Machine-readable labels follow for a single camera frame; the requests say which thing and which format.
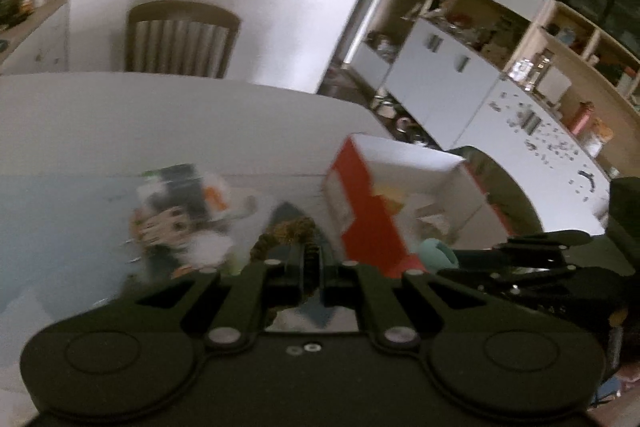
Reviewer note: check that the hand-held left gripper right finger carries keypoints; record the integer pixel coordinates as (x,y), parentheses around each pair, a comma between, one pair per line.
(335,287)

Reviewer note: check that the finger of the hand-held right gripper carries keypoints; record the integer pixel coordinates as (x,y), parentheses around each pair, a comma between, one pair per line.
(520,279)
(530,249)

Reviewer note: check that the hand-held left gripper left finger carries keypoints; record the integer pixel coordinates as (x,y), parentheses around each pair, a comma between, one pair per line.
(292,277)

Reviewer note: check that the red and white cardboard box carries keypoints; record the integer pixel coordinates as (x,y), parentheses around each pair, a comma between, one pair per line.
(360,207)

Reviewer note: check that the white snack wrapper bag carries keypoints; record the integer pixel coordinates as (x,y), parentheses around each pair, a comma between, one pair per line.
(177,187)

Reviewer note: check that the dark green upholstered chair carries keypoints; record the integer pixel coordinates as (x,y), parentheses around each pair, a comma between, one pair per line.
(510,192)

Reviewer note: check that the orange snack bag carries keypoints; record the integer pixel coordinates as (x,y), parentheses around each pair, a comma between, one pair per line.
(599,138)

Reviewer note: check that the wooden figure toy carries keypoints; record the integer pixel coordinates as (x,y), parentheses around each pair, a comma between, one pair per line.
(162,229)

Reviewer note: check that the pink water bottle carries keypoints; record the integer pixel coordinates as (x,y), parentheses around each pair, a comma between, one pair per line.
(581,118)

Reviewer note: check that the white square board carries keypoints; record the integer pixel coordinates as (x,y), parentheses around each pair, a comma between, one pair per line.
(553,85)

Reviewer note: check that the light shoe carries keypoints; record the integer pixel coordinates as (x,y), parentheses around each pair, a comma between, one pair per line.
(385,106)
(404,125)

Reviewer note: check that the short metal canister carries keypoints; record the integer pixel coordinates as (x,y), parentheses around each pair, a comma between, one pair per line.
(520,69)

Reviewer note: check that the tall metal canister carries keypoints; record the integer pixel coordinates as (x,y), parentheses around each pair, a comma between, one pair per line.
(544,64)

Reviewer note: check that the brown wooden chair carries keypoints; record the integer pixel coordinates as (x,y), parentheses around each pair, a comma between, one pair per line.
(175,42)

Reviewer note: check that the white sideboard with wooden top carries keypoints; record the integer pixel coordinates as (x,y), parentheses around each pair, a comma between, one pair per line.
(35,42)

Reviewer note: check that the white and wood wall cabinet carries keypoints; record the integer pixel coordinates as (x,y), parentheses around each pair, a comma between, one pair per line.
(450,57)

